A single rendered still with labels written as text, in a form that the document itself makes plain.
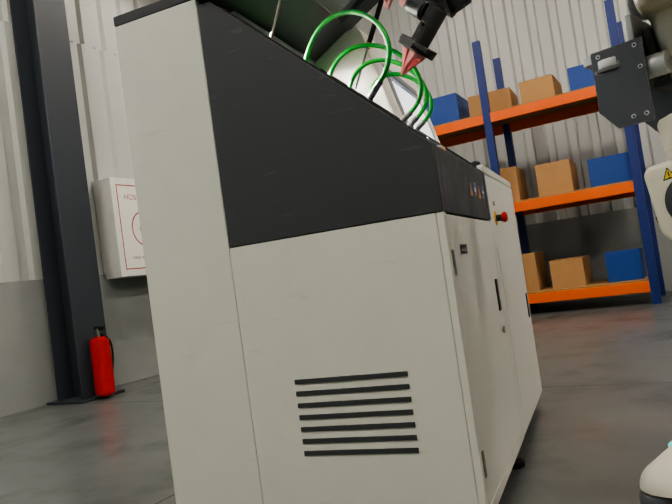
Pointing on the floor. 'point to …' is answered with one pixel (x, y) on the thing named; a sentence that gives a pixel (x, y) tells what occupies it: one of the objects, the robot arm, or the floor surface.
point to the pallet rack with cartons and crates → (559, 175)
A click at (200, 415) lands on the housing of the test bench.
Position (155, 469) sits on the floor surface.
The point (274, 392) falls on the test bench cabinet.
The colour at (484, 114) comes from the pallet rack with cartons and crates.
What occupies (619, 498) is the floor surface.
